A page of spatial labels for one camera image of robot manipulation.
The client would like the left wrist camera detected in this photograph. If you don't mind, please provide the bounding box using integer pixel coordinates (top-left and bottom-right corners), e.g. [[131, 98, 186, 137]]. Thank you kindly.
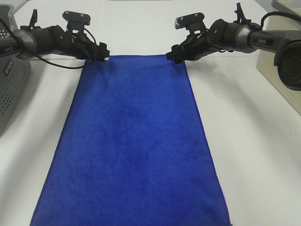
[[62, 11, 91, 35]]

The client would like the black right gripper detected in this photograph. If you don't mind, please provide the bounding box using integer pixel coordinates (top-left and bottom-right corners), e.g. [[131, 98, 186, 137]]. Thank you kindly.
[[166, 33, 212, 64]]

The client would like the grey perforated plastic basket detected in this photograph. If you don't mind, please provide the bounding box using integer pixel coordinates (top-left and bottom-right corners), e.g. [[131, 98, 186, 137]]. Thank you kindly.
[[0, 4, 31, 134]]

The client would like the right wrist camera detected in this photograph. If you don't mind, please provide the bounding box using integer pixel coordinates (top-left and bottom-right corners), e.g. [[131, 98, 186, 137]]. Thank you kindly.
[[174, 12, 207, 35]]

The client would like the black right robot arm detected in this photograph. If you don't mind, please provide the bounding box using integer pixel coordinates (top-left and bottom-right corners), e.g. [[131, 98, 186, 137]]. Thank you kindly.
[[166, 3, 301, 91]]

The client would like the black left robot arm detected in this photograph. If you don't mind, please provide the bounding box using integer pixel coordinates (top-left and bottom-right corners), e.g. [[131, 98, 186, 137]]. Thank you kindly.
[[0, 4, 110, 62]]

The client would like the blue towel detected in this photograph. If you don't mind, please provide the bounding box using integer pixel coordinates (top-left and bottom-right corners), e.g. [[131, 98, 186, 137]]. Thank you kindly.
[[31, 55, 231, 226]]

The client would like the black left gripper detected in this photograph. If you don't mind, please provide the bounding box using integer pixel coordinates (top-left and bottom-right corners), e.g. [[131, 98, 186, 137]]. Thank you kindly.
[[71, 34, 110, 62]]

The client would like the beige storage box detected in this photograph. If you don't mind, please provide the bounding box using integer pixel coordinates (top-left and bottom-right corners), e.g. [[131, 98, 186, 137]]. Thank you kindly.
[[257, 0, 301, 113]]

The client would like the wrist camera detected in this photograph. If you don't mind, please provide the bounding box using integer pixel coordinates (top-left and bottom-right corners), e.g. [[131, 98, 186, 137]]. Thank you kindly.
[[174, 12, 207, 35], [62, 11, 91, 35]]

